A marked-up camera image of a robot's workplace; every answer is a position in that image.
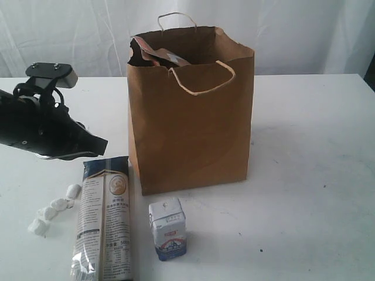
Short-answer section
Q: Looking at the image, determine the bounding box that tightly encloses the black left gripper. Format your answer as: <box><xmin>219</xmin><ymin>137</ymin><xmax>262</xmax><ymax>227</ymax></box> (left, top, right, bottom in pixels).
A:
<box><xmin>8</xmin><ymin>99</ymin><xmax>108</xmax><ymax>160</ymax></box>

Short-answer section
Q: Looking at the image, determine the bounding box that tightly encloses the long pasta packet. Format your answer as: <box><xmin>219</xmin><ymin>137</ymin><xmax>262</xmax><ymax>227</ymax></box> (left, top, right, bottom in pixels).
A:
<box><xmin>70</xmin><ymin>156</ymin><xmax>133</xmax><ymax>280</ymax></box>

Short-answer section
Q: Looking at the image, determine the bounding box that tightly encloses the small white blue milk carton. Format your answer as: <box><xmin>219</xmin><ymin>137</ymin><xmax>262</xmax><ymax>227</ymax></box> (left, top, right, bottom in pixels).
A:
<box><xmin>149</xmin><ymin>197</ymin><xmax>187</xmax><ymax>261</ymax></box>

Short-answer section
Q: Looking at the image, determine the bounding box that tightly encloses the brown pouch orange label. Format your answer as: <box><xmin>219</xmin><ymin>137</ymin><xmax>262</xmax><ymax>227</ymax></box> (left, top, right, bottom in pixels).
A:
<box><xmin>133</xmin><ymin>36</ymin><xmax>190</xmax><ymax>67</ymax></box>

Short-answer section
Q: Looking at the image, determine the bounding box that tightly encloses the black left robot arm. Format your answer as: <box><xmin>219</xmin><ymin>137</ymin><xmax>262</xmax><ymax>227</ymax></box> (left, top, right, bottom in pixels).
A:
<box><xmin>1</xmin><ymin>91</ymin><xmax>108</xmax><ymax>160</ymax></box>

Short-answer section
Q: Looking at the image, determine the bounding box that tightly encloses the brown paper bag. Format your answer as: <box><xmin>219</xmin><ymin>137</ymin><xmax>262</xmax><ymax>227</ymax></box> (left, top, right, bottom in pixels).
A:
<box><xmin>127</xmin><ymin>25</ymin><xmax>255</xmax><ymax>196</ymax></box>

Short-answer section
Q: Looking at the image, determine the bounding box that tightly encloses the white marshmallow top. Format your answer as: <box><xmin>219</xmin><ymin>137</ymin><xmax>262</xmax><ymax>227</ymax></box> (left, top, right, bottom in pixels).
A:
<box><xmin>66</xmin><ymin>184</ymin><xmax>81</xmax><ymax>199</ymax></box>

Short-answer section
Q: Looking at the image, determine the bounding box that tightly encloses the white marshmallow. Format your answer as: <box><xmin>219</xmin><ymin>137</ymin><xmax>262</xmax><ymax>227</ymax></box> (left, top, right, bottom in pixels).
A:
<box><xmin>66</xmin><ymin>184</ymin><xmax>81</xmax><ymax>199</ymax></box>
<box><xmin>50</xmin><ymin>198</ymin><xmax>70</xmax><ymax>211</ymax></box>
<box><xmin>37</xmin><ymin>206</ymin><xmax>58</xmax><ymax>221</ymax></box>
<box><xmin>28</xmin><ymin>218</ymin><xmax>49</xmax><ymax>236</ymax></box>

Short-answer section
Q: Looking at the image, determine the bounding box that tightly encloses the white marshmallow bottom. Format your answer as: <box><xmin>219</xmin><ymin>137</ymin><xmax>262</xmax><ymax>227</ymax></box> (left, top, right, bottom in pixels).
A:
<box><xmin>28</xmin><ymin>218</ymin><xmax>49</xmax><ymax>236</ymax></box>

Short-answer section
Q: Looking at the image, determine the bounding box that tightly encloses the white backdrop curtain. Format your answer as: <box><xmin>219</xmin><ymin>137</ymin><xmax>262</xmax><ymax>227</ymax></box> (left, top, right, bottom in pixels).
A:
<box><xmin>1</xmin><ymin>1</ymin><xmax>374</xmax><ymax>77</ymax></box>

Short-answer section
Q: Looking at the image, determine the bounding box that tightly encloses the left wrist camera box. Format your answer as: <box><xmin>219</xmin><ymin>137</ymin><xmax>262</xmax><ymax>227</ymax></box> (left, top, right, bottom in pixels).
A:
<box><xmin>25</xmin><ymin>62</ymin><xmax>78</xmax><ymax>88</ymax></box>

